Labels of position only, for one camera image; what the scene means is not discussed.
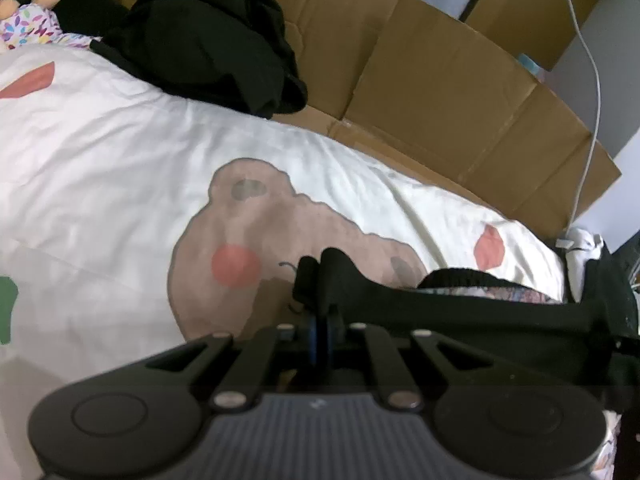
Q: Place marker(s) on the white printed bed sheet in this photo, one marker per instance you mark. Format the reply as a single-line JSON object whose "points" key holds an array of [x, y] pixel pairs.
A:
{"points": [[125, 160]]}

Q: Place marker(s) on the crumpled black garment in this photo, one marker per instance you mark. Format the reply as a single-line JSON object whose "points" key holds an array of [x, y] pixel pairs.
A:
{"points": [[210, 45]]}

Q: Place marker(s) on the floral print cloth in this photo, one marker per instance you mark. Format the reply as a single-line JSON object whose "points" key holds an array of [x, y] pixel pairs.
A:
{"points": [[35, 27]]}

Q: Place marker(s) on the flattened cardboard sheet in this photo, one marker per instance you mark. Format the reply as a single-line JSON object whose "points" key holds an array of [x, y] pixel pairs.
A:
{"points": [[450, 90]]}

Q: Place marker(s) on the white charger plug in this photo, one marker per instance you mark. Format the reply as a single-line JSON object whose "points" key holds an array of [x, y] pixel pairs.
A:
{"points": [[580, 260]]}

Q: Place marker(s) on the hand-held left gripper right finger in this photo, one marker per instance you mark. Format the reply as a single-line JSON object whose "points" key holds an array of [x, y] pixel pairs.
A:
{"points": [[330, 347]]}

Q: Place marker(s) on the cardboard box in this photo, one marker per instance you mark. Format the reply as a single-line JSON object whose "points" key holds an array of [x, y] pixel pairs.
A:
{"points": [[545, 5]]}

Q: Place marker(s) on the folded black sweater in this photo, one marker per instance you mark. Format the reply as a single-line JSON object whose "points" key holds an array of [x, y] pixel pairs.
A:
{"points": [[622, 280]]}

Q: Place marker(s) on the bear print shorts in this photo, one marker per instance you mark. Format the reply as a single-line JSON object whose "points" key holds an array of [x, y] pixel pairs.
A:
{"points": [[450, 310]]}

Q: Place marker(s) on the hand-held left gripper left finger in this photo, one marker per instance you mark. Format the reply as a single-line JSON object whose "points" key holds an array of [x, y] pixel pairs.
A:
{"points": [[311, 347]]}

